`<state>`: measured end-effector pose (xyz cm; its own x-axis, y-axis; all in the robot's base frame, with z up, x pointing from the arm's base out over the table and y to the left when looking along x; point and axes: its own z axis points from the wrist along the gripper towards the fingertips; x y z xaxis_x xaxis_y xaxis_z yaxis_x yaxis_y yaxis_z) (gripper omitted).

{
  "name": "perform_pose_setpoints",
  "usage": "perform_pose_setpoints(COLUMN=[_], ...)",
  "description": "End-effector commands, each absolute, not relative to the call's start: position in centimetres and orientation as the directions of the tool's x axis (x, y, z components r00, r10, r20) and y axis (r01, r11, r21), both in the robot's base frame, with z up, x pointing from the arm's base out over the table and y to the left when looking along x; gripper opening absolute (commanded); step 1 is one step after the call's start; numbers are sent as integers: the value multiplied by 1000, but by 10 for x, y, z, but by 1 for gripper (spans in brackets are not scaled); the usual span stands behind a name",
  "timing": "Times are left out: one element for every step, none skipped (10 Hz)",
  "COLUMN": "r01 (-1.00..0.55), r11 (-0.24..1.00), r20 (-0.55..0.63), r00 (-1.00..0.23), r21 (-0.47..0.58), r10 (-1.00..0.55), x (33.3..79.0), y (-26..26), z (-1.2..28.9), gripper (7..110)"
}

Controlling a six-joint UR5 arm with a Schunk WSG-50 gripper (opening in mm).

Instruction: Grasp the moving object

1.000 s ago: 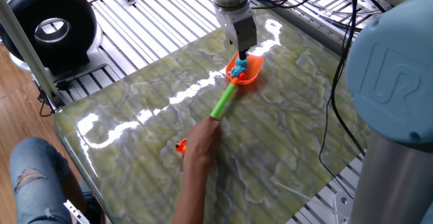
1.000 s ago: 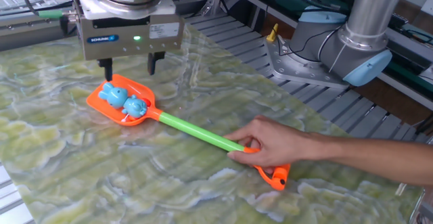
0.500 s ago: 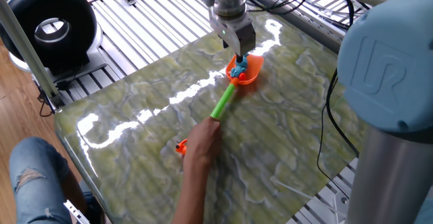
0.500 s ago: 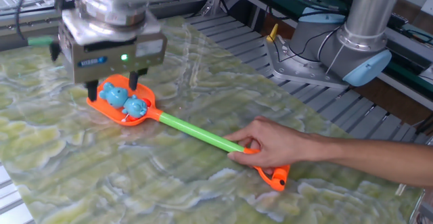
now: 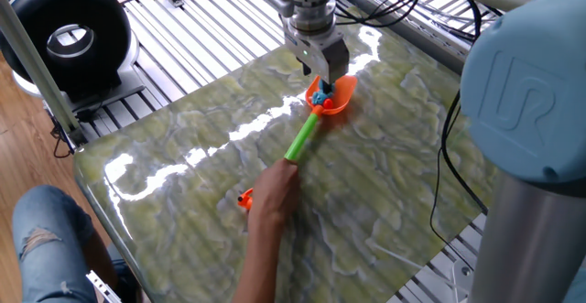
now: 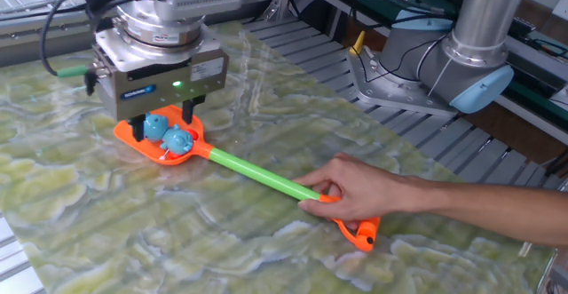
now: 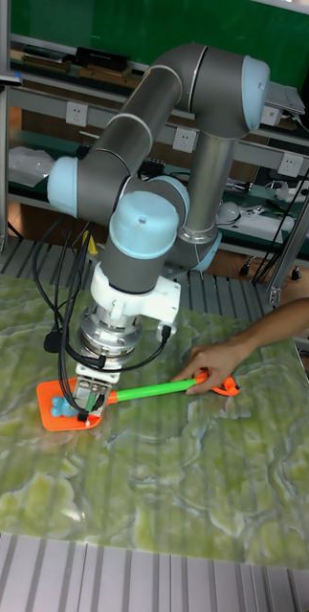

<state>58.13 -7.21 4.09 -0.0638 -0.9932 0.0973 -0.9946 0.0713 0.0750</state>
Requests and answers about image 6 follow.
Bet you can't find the orange and green toy shovel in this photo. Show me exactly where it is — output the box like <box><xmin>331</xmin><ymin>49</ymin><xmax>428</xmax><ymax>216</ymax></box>
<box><xmin>113</xmin><ymin>104</ymin><xmax>382</xmax><ymax>253</ymax></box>

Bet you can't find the green marble pattern mat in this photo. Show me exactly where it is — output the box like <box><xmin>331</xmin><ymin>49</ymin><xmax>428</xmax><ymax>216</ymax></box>
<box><xmin>0</xmin><ymin>20</ymin><xmax>558</xmax><ymax>294</ymax></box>

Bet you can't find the silver Schunk gripper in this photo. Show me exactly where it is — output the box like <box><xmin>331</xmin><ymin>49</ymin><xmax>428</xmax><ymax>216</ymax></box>
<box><xmin>91</xmin><ymin>47</ymin><xmax>231</xmax><ymax>143</ymax></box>

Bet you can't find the blue toy bunny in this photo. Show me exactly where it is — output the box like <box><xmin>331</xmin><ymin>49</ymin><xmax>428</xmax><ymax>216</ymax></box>
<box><xmin>141</xmin><ymin>112</ymin><xmax>200</xmax><ymax>161</ymax></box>

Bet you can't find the person's bare forearm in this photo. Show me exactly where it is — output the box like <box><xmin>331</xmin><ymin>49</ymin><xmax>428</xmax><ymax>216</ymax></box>
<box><xmin>398</xmin><ymin>173</ymin><xmax>568</xmax><ymax>248</ymax></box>

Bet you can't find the cable with green connector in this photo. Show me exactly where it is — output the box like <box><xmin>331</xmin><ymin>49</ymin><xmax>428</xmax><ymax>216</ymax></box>
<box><xmin>39</xmin><ymin>0</ymin><xmax>101</xmax><ymax>79</ymax></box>

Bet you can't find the yellow cone-shaped object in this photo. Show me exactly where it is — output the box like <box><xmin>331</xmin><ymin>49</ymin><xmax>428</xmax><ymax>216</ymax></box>
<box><xmin>349</xmin><ymin>30</ymin><xmax>367</xmax><ymax>57</ymax></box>

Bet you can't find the person's bare hand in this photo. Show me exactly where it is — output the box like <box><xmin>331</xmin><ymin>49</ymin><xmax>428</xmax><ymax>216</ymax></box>
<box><xmin>292</xmin><ymin>152</ymin><xmax>416</xmax><ymax>232</ymax></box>

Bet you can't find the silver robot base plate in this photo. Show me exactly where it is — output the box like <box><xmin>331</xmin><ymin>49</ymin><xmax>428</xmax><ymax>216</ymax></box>
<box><xmin>347</xmin><ymin>47</ymin><xmax>459</xmax><ymax>118</ymax></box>

